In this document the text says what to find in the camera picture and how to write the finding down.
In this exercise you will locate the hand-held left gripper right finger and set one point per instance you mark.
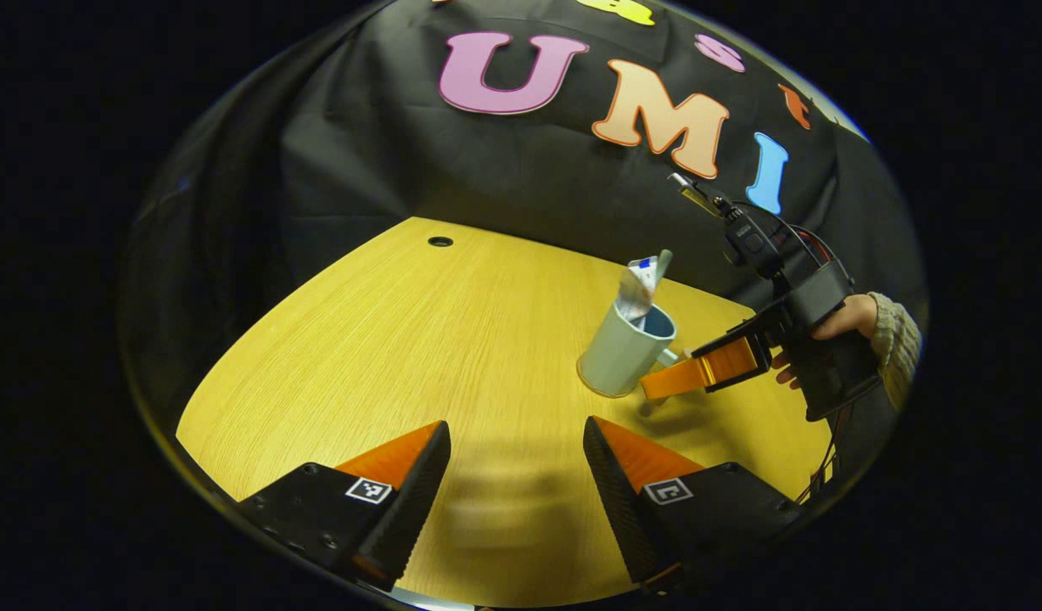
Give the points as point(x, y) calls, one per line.
point(619, 501)

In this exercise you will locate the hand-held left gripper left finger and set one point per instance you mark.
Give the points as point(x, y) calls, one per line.
point(415, 501)

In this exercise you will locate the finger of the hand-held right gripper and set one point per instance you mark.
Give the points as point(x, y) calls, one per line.
point(699, 373)

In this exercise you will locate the white toothpaste tube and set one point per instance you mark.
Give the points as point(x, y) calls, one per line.
point(635, 293)

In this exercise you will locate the pale green toothbrush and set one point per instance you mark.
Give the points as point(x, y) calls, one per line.
point(663, 263)

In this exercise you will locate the yellow wooden desktop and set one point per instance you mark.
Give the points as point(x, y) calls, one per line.
point(402, 356)

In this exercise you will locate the black backdrop cloth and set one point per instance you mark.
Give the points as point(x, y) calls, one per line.
point(402, 161)

